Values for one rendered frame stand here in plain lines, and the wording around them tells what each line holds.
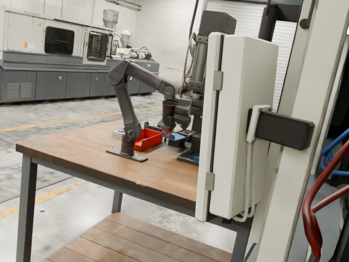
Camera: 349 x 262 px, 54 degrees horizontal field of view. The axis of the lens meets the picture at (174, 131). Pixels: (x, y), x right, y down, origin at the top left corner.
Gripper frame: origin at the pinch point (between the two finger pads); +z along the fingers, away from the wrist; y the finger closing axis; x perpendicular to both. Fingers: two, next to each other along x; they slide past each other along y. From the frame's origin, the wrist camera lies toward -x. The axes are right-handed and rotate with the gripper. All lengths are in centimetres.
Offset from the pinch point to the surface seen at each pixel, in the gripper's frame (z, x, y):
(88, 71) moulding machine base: 302, 424, 386
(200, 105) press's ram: -0.3, -3.2, 28.9
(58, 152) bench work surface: -2, 35, -37
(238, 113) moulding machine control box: -72, -47, -58
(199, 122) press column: 24.0, 2.3, 42.9
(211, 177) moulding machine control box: -59, -46, -64
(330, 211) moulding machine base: -15, -75, -20
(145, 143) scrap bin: 8.8, 11.7, -2.7
